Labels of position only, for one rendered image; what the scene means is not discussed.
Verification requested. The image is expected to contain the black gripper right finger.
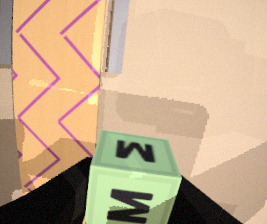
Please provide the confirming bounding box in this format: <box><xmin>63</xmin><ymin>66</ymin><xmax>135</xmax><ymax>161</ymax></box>
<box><xmin>168</xmin><ymin>177</ymin><xmax>242</xmax><ymax>224</ymax></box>

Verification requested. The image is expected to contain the light green letter cube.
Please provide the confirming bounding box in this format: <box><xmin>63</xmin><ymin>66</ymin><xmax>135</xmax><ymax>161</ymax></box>
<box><xmin>84</xmin><ymin>129</ymin><xmax>182</xmax><ymax>224</ymax></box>

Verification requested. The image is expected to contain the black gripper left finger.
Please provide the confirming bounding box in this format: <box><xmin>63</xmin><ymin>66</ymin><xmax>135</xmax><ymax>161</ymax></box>
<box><xmin>0</xmin><ymin>157</ymin><xmax>93</xmax><ymax>224</ymax></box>

